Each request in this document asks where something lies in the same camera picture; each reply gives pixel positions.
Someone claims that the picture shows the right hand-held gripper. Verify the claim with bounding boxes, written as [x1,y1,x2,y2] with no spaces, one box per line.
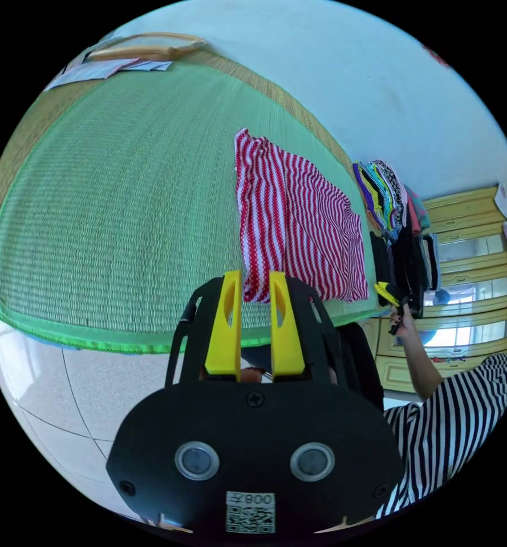
[374,281,425,336]

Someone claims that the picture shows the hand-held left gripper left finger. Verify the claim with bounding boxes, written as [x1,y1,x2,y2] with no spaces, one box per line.
[205,270,242,378]

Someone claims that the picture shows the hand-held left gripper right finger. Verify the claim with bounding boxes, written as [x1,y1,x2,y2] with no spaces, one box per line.
[269,271,308,380]

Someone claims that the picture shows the red and white striped shirt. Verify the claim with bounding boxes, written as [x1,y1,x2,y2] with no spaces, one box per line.
[234,127,370,305]

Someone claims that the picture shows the person's right forearm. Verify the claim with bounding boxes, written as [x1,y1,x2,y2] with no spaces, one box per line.
[396,324,445,401]

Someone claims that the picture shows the person's right hand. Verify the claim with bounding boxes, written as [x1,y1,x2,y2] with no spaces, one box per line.
[389,305,416,341]

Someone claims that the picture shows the pile of clothes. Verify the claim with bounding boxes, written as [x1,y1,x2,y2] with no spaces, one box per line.
[352,160,443,319]

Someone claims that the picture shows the yellow wooden cupboard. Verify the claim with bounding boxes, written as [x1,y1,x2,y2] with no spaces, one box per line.
[359,185,507,395]

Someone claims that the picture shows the person's body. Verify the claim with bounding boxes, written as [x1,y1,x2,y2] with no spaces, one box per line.
[240,321,507,520]

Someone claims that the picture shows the bed with green woven mat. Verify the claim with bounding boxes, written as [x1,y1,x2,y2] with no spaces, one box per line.
[0,32,392,356]

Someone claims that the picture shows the pale folded blanket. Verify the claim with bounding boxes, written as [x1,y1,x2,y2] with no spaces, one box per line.
[43,57,173,93]

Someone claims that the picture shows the rolled tan mat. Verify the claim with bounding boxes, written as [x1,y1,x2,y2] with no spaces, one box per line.
[83,33,208,63]

